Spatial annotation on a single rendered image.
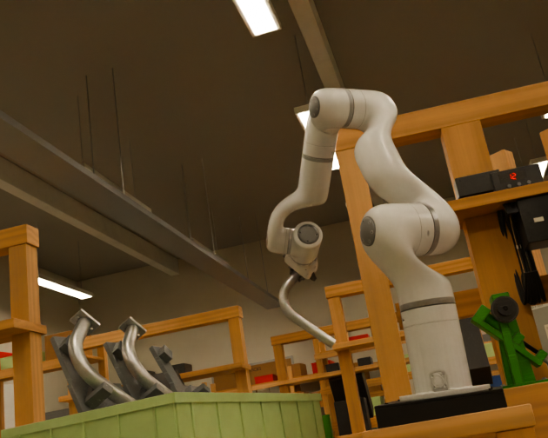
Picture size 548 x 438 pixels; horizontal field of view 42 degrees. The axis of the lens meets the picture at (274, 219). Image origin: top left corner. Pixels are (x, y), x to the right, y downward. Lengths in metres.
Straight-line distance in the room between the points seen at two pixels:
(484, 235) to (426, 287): 1.00
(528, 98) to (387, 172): 1.14
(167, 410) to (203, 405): 0.09
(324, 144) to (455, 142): 0.79
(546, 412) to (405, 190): 0.62
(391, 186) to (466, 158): 0.97
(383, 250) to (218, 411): 0.49
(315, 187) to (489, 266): 0.78
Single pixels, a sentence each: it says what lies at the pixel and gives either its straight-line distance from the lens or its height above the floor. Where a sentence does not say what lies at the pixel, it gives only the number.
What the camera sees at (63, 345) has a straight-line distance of 1.58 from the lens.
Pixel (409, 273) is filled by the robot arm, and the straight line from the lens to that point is 1.55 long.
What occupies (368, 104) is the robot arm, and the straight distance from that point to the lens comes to 1.82.
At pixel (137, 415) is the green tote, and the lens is 1.32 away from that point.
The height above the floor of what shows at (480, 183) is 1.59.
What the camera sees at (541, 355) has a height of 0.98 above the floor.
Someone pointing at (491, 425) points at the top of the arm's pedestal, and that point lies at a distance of 1.43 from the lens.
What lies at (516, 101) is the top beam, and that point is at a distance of 2.71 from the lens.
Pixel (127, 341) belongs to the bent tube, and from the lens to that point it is 1.69.
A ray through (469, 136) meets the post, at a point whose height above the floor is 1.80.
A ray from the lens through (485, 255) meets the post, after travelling 2.51.
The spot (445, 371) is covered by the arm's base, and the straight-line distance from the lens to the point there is 1.54.
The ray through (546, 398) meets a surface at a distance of 1.85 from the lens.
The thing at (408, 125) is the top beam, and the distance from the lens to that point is 2.66.
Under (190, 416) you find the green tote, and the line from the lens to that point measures 1.31.
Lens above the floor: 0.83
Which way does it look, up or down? 18 degrees up
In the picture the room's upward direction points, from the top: 9 degrees counter-clockwise
